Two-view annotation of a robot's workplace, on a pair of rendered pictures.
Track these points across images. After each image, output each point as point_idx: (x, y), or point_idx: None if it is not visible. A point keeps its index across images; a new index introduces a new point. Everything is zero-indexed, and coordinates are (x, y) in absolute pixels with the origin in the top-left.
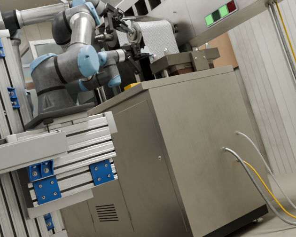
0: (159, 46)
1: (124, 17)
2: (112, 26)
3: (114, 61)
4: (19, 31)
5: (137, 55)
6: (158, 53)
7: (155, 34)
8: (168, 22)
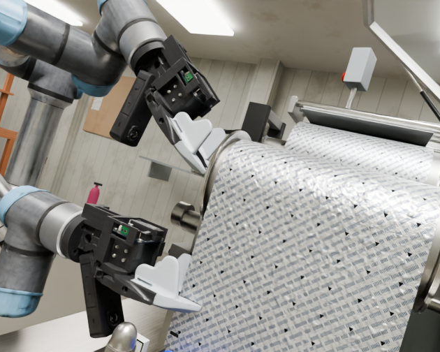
0: (261, 299)
1: (380, 115)
2: (126, 121)
3: (23, 239)
4: (60, 75)
5: (96, 270)
6: (228, 326)
7: (279, 231)
8: None
